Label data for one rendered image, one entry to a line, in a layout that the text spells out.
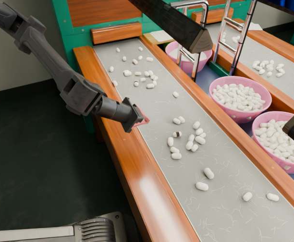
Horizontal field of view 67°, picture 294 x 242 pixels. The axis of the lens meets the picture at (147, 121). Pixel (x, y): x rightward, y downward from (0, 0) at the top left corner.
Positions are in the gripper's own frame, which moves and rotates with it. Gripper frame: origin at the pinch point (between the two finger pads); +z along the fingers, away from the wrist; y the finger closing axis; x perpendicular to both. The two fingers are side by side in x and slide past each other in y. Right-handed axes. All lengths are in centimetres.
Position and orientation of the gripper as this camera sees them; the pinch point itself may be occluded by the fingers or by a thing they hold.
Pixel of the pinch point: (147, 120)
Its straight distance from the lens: 73.5
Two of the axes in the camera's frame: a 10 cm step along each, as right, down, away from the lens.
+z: 7.0, 2.3, 6.7
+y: -4.0, -6.5, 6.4
